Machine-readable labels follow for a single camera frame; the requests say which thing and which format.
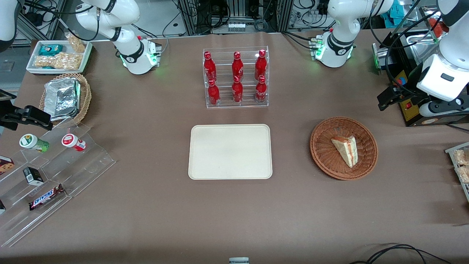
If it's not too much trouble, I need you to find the triangle sandwich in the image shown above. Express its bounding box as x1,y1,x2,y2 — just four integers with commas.
331,135,357,168

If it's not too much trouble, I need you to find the light wicker basket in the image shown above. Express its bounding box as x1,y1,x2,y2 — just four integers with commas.
38,73,92,127

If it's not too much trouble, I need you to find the white rectangular snack tray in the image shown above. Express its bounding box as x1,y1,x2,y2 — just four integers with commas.
26,40,93,76

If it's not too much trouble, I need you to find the brown wicker basket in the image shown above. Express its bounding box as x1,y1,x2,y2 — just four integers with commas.
310,116,378,181

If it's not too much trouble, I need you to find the cream plastic tray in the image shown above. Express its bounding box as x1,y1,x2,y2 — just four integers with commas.
188,124,273,180

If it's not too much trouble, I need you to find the green yogurt cup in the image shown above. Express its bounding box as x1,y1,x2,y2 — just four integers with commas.
19,133,50,154

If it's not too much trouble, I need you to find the silver foil package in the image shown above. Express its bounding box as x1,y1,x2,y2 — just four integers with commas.
44,77,81,122

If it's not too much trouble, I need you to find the black food warmer cabinet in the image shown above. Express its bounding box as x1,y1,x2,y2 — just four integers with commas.
372,5,469,127

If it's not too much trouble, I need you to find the metal warmer pan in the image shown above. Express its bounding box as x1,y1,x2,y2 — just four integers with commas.
407,34,442,68

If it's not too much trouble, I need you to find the red yogurt cup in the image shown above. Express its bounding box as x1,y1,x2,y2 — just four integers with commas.
61,133,87,152

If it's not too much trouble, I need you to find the silver cylinder with green light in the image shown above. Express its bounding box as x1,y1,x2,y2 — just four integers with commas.
372,43,389,73

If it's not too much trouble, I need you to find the small black box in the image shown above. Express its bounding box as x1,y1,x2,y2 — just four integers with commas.
23,166,45,186

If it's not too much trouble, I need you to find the brown chocolate cookie box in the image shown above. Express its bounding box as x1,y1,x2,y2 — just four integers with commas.
0,155,15,176

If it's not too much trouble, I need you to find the large clear peanut snack bag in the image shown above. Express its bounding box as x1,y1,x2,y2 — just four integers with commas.
34,52,82,70

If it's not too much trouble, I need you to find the red packaged food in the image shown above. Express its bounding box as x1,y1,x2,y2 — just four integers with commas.
428,18,450,38

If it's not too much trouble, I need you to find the teal snack packet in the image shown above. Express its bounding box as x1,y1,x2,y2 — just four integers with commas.
38,44,64,56

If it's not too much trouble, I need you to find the clear acrylic stepped display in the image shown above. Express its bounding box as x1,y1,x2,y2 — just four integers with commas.
0,117,117,248

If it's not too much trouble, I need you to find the Snickers chocolate bar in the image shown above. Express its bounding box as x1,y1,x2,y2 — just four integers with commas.
29,184,66,211

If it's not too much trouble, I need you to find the small clear snack bag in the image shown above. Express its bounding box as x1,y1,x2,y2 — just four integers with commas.
65,32,87,54

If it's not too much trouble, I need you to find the teal box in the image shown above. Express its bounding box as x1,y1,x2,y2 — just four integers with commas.
384,0,405,27

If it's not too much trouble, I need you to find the red cola bottle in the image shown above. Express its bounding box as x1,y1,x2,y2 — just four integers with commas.
232,51,244,82
232,76,244,104
203,51,217,82
255,75,267,104
208,79,221,106
255,49,267,81

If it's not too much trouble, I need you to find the clear acrylic bottle rack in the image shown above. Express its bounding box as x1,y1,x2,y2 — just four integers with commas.
203,46,270,109

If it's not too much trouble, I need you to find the white wire tray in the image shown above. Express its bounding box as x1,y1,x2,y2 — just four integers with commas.
445,142,469,203

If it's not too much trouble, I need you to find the black floor cable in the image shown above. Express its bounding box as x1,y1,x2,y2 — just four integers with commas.
349,243,453,264

